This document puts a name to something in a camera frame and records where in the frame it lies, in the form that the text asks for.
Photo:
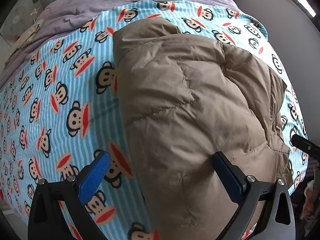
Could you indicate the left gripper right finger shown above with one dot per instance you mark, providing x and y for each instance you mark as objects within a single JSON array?
[{"x": 276, "y": 221}]

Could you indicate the blue monkey print blanket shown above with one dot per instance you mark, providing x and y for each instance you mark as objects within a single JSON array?
[{"x": 62, "y": 108}]

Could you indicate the round white fan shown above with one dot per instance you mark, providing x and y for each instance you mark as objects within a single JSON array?
[{"x": 17, "y": 22}]

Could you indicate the beige puffer jacket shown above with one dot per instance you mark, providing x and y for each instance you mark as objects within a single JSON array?
[{"x": 182, "y": 98}]

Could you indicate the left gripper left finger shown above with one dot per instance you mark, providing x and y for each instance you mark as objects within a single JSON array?
[{"x": 46, "y": 220}]

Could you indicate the beige plush toy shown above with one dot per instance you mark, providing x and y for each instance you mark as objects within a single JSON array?
[{"x": 25, "y": 38}]

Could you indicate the lavender bed sheet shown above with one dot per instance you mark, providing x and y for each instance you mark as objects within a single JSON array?
[{"x": 64, "y": 17}]

